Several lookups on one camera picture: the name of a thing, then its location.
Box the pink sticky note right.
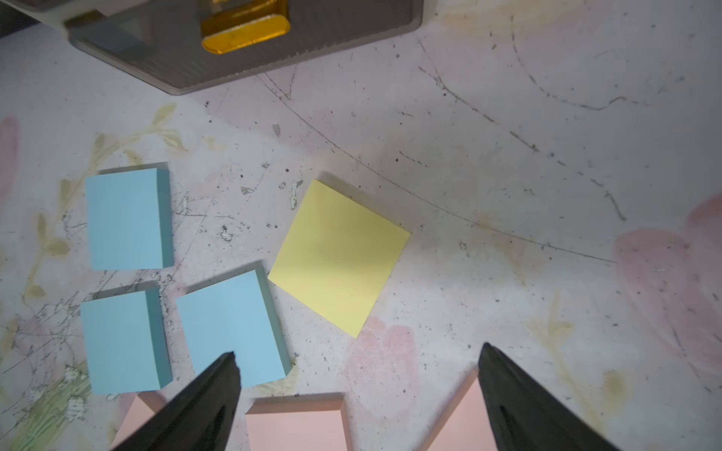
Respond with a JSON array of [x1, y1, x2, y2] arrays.
[[419, 369, 498, 451]]

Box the bottom grey drawer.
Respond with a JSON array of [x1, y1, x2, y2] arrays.
[[65, 0, 424, 95]]

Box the floral pink table mat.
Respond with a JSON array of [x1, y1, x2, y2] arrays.
[[1, 1, 721, 450]]

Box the blue sticky note top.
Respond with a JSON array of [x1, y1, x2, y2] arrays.
[[85, 165, 174, 271]]

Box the blue sticky note lower right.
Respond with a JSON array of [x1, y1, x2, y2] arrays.
[[177, 261, 293, 387]]

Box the pink sticky note middle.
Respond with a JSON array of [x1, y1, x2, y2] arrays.
[[246, 393, 353, 450]]

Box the blue sticky note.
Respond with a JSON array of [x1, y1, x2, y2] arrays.
[[177, 261, 293, 387], [80, 282, 173, 395], [85, 165, 174, 271]]

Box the pink sticky note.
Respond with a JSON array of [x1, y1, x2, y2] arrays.
[[110, 392, 167, 450], [419, 369, 498, 451], [246, 393, 353, 450]]

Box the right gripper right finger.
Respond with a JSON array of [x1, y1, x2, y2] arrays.
[[478, 342, 618, 451]]

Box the yellow sticky note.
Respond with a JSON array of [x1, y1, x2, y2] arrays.
[[269, 172, 411, 338]]

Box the blue sticky note lower left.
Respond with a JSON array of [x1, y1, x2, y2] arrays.
[[80, 282, 173, 395]]

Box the pink sticky note left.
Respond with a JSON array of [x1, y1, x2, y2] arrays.
[[110, 392, 167, 450]]

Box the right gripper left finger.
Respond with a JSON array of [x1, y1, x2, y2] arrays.
[[117, 351, 242, 451]]

